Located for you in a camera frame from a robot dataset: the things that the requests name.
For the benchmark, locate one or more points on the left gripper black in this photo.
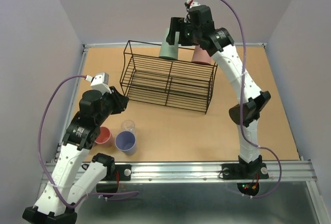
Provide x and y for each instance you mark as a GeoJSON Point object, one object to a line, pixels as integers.
{"type": "Point", "coordinates": [120, 100]}

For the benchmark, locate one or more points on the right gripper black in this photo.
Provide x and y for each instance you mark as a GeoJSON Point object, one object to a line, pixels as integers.
{"type": "Point", "coordinates": [178, 24]}

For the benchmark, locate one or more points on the green plastic cup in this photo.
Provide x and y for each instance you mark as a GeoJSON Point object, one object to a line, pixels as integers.
{"type": "Point", "coordinates": [167, 51]}

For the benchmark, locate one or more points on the pink plastic cup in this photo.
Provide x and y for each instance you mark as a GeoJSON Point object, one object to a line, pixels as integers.
{"type": "Point", "coordinates": [200, 56]}

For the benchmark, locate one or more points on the black wire dish rack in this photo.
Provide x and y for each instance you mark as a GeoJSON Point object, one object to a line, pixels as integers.
{"type": "Point", "coordinates": [178, 84]}

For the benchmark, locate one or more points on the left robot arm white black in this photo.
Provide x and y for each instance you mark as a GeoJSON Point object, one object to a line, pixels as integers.
{"type": "Point", "coordinates": [63, 195]}

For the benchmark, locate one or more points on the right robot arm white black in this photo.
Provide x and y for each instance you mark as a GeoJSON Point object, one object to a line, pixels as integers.
{"type": "Point", "coordinates": [220, 46]}

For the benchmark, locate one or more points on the clear glass cup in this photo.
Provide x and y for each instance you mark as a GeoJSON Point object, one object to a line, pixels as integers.
{"type": "Point", "coordinates": [128, 125]}

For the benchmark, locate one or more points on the purple plastic cup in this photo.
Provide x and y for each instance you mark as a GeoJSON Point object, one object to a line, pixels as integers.
{"type": "Point", "coordinates": [125, 141]}

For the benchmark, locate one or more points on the red plastic cup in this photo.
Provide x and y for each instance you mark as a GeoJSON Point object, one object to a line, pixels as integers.
{"type": "Point", "coordinates": [105, 138]}

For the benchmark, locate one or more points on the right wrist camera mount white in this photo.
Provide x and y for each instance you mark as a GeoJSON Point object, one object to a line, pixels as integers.
{"type": "Point", "coordinates": [188, 2]}

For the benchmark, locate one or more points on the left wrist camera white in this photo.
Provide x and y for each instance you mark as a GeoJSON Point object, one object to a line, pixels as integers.
{"type": "Point", "coordinates": [99, 82]}

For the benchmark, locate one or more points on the aluminium back rail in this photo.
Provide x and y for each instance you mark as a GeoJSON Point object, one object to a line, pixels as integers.
{"type": "Point", "coordinates": [108, 44]}

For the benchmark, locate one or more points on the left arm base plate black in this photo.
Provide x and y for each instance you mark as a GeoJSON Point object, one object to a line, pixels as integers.
{"type": "Point", "coordinates": [113, 171]}

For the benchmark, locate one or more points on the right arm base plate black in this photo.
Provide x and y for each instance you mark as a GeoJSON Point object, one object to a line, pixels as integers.
{"type": "Point", "coordinates": [238, 171]}

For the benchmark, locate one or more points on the aluminium front rail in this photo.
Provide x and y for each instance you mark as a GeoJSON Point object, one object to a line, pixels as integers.
{"type": "Point", "coordinates": [208, 172]}

